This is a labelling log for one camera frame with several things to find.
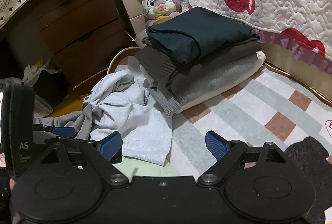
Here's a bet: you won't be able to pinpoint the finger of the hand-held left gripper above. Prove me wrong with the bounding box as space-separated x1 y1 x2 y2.
32 124 76 139

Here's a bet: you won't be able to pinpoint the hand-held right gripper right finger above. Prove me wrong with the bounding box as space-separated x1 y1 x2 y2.
198 130 289 186

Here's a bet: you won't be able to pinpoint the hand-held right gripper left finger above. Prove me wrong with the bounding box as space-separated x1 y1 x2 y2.
41 131 129 186

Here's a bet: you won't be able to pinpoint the pale grey shirt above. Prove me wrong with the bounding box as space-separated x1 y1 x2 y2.
34 69 173 166

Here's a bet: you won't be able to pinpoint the black trash bin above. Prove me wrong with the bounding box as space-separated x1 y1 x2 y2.
22 58 70 110

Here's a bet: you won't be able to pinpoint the checkered cartoon floor mat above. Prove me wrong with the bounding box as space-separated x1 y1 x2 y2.
114 57 332 217

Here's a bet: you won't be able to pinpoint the dark grey folded sweater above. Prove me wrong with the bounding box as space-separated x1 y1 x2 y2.
135 41 262 93

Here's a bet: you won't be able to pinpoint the cream folded garment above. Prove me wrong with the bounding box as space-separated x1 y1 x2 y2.
179 50 267 112

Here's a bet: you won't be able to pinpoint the brown wooden dresser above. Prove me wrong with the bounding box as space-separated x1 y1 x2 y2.
6 0 135 96

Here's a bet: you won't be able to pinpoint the dark teal folded garment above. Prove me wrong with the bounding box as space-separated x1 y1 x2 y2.
146 6 260 64

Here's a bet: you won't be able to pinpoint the cream bedside cabinet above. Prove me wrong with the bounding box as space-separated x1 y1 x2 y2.
118 0 148 40

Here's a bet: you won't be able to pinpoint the white cable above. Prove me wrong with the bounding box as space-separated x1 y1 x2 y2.
107 46 142 75

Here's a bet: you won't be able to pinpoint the beige bed frame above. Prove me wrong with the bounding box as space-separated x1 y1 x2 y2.
259 43 332 108

